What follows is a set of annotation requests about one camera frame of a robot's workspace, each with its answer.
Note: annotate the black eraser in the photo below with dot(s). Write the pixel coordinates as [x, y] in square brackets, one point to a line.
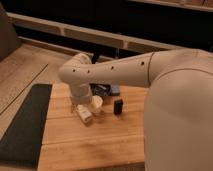
[118, 106]

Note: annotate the black bowl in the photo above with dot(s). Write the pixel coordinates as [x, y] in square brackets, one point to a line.
[100, 89]

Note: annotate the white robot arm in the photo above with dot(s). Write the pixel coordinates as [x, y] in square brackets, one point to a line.
[178, 110]

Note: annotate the black floor mat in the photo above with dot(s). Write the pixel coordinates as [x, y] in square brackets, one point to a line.
[21, 143]

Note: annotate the wooden shelf rail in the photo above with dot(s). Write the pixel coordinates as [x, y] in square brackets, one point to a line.
[90, 35]

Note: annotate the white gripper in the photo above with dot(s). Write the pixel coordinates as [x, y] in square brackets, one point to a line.
[80, 94]

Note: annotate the white paper cup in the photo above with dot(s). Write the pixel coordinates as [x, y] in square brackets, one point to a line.
[96, 105]

